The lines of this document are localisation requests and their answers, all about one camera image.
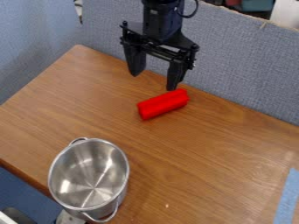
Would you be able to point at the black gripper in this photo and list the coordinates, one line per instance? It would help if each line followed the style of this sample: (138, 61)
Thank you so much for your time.
(177, 50)

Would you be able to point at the red rectangular block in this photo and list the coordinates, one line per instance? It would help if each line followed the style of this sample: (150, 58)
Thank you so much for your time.
(163, 103)

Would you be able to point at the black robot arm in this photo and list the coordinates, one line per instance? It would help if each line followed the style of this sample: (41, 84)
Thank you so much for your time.
(158, 37)

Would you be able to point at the metal pot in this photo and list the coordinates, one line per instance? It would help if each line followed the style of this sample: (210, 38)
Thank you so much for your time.
(89, 179)

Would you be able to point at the grey fabric partition panel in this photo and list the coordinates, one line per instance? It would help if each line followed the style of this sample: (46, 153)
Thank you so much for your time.
(249, 59)

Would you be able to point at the blue tape strip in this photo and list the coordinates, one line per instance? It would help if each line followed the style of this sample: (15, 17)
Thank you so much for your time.
(285, 212)

